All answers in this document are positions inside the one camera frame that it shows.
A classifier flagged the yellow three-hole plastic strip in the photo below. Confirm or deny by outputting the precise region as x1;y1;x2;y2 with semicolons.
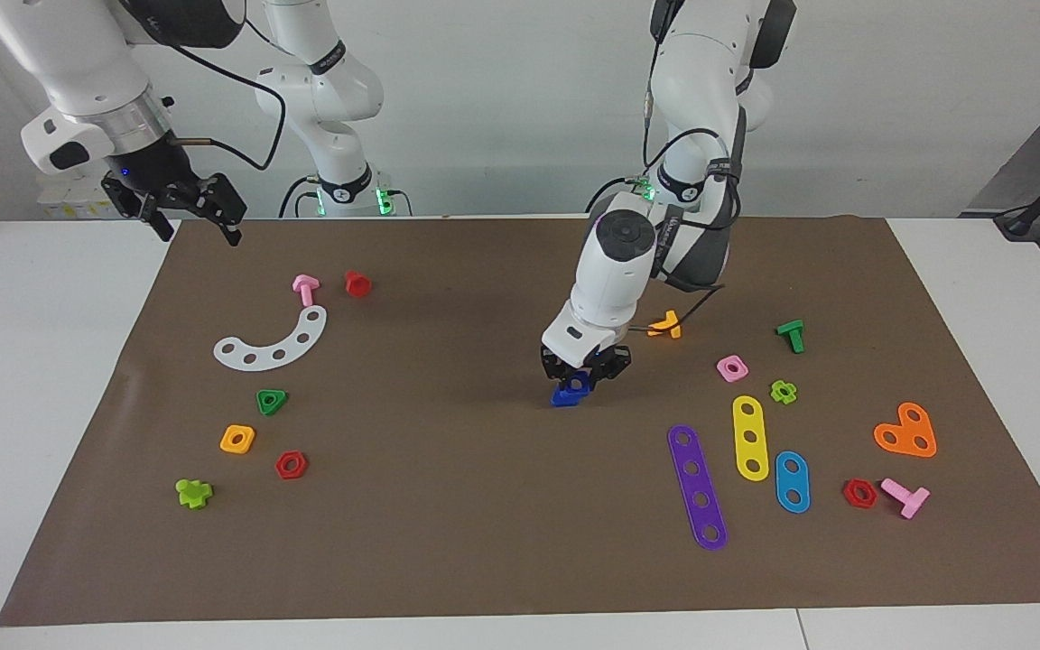
732;395;770;483

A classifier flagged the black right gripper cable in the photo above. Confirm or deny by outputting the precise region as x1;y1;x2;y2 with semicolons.
136;18;288;172

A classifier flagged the white curved perforated plate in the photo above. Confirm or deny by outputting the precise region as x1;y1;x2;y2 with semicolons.
214;305;329;372

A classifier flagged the blue two-hole plastic strip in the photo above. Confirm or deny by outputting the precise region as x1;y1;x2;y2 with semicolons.
774;450;812;515

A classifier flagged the purple four-hole plastic strip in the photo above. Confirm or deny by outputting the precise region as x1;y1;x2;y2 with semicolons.
667;424;729;552

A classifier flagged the black base cable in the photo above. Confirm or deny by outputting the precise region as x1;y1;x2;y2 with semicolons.
586;176;643;215
279;176;318;218

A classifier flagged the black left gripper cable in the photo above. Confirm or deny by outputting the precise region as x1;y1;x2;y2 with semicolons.
627;0;742;335

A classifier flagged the orange heart-shaped perforated plate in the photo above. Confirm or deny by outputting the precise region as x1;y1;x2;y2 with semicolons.
873;402;938;459

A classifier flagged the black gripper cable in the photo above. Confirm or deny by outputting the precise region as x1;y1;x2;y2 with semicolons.
136;18;288;172
627;0;742;335

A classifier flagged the white yellow labelled box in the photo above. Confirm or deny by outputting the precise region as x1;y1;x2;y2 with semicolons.
36;176;111;220

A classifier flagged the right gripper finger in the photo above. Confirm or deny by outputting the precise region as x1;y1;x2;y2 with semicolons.
186;172;247;247
101;177;175;243

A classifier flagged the brown table mat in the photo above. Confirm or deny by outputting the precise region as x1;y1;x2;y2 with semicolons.
0;215;1040;627

